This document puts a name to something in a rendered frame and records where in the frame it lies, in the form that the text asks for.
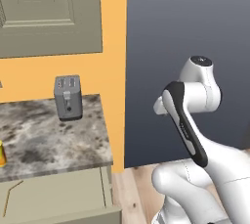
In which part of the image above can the brown bent straw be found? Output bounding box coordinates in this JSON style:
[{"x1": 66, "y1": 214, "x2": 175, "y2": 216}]
[{"x1": 2, "y1": 179, "x2": 24, "y2": 218}]

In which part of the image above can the grey toaster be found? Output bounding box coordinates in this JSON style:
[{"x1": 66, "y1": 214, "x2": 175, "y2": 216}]
[{"x1": 53, "y1": 74, "x2": 84, "y2": 121}]

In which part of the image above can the olive wall cupboard door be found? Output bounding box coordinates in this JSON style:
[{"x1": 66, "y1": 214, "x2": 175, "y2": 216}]
[{"x1": 0, "y1": 0, "x2": 104, "y2": 60}]

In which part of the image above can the yellow smoothie cup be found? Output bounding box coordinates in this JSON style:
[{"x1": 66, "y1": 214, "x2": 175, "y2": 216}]
[{"x1": 0, "y1": 140, "x2": 8, "y2": 168}]

